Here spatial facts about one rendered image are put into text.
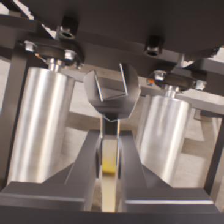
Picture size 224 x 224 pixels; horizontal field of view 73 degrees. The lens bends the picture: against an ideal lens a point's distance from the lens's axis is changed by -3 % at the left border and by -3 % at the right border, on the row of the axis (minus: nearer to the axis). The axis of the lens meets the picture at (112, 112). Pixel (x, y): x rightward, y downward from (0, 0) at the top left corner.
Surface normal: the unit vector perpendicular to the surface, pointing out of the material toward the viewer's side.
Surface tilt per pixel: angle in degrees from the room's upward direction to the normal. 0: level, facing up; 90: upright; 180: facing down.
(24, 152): 3
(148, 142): 37
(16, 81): 0
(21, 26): 0
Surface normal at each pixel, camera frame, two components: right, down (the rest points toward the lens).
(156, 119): -0.51, -0.08
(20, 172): -0.15, 0.00
